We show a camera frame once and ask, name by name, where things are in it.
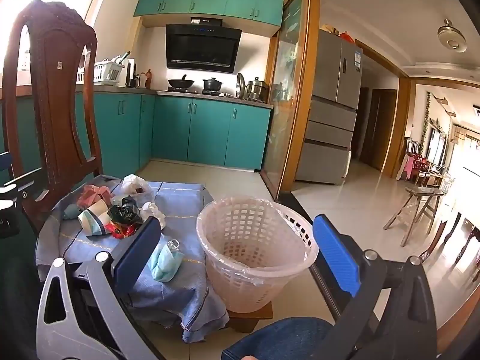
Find pink plastic mesh basket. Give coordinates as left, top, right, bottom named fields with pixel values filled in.
left=196, top=194, right=319, bottom=314

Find person's jeans leg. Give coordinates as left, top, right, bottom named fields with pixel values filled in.
left=221, top=317, right=334, bottom=360

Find blue checked cloth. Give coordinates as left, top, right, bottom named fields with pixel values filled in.
left=35, top=174, right=230, bottom=344

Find pink hanging cloth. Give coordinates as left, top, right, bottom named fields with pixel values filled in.
left=397, top=154, right=415, bottom=181

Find gas stove top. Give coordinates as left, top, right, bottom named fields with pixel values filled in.
left=157, top=88, right=226, bottom=96

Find green leaf garland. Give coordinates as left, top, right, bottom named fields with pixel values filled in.
left=420, top=92, right=451, bottom=154

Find gold ceiling fan light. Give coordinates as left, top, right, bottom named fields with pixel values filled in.
left=437, top=19, right=467, bottom=54

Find black wok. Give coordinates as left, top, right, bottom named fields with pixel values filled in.
left=167, top=74, right=196, bottom=90

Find dark wooden dining chair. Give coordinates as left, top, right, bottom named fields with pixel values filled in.
left=418, top=210, right=480, bottom=283

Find grey wooden bench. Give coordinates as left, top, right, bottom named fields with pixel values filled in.
left=383, top=185, right=445, bottom=247

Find red shiny wrapper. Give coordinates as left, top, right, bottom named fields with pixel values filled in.
left=105, top=222, right=141, bottom=239

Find light blue face mask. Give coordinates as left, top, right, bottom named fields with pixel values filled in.
left=148, top=242, right=185, bottom=283

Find white dish rack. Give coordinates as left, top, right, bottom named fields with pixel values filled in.
left=77, top=58, right=125, bottom=85

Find small brown wooden stool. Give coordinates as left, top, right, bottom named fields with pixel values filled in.
left=225, top=302, right=274, bottom=334

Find black range hood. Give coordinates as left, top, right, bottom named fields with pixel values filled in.
left=165, top=17, right=243, bottom=74

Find paper cup with teal band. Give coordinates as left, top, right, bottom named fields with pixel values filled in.
left=83, top=212, right=113, bottom=237

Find wood framed glass sliding door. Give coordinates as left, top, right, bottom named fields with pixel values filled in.
left=260, top=0, right=321, bottom=199

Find beige paper cup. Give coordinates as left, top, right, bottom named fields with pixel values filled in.
left=77, top=199, right=109, bottom=220

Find carved brown wooden chair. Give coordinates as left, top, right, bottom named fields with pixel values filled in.
left=2, top=0, right=104, bottom=235

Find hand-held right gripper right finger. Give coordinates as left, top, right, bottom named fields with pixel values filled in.
left=309, top=214, right=439, bottom=360

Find teal lower kitchen cabinets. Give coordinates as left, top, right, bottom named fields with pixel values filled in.
left=0, top=84, right=274, bottom=181

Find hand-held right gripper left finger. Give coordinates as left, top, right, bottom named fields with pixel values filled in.
left=36, top=216, right=166, bottom=360

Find steel stock pot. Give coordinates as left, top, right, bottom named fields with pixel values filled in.
left=245, top=77, right=270, bottom=102

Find brown interior door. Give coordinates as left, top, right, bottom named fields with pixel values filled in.
left=362, top=88, right=398, bottom=173

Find grey multi-door fridge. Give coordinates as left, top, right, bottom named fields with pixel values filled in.
left=294, top=29, right=364, bottom=185

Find dark green foil wrapper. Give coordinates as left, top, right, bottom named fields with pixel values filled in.
left=107, top=196, right=143, bottom=226

